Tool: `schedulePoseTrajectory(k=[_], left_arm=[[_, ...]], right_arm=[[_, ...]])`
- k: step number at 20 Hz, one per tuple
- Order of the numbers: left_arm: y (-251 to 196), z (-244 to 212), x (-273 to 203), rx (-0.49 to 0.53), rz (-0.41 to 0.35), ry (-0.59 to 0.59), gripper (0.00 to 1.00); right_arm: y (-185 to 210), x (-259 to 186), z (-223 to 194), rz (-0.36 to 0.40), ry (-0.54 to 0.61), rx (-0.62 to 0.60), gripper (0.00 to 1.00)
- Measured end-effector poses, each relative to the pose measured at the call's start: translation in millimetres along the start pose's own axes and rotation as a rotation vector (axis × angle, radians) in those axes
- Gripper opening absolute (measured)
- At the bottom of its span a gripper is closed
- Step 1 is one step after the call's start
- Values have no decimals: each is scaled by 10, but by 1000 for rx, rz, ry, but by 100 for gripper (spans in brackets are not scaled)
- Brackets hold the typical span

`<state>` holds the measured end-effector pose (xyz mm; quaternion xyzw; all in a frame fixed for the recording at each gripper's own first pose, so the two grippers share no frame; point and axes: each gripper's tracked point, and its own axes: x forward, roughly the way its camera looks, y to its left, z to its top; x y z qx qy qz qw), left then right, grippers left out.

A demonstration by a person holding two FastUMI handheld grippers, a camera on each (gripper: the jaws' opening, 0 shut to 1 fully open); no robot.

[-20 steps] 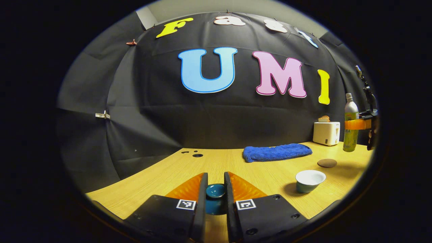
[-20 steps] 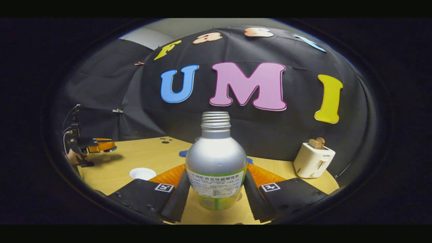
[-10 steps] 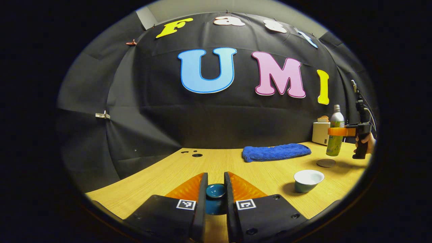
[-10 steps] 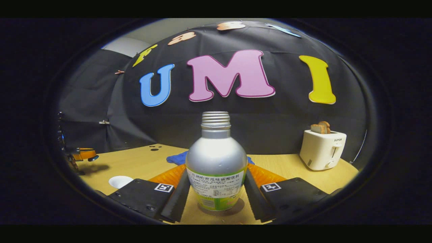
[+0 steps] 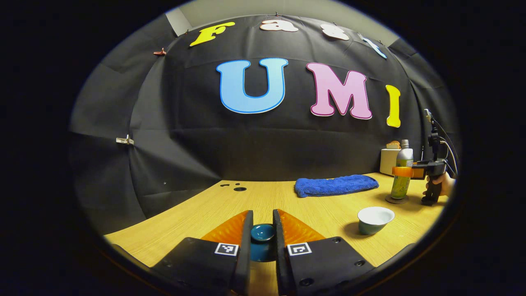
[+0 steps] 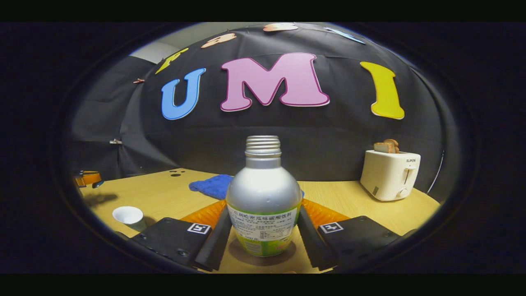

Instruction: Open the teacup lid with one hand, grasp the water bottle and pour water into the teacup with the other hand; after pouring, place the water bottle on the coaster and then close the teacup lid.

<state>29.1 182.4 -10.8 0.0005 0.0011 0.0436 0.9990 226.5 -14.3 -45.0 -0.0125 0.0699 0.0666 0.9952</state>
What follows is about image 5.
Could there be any blue towel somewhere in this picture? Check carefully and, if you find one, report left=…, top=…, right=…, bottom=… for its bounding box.
left=294, top=175, right=379, bottom=198

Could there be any silver green water bottle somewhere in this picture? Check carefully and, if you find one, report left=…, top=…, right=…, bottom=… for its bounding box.
left=390, top=139, right=414, bottom=201

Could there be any teal white teacup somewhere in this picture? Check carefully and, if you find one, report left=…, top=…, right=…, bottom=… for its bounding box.
left=357, top=206, right=395, bottom=236

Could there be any teal teacup lid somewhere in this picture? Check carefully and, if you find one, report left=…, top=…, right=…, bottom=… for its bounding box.
left=250, top=223, right=277, bottom=262

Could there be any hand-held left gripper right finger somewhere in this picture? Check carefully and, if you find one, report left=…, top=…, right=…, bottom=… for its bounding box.
left=272, top=209, right=375, bottom=296

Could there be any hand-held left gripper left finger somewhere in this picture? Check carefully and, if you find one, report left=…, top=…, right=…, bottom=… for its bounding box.
left=152, top=210, right=254, bottom=294

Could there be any white toaster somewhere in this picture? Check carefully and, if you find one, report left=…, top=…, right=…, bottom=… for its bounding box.
left=380, top=148, right=401, bottom=176

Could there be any black backdrop cloth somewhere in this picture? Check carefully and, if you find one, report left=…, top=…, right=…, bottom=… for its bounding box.
left=69, top=14, right=461, bottom=235

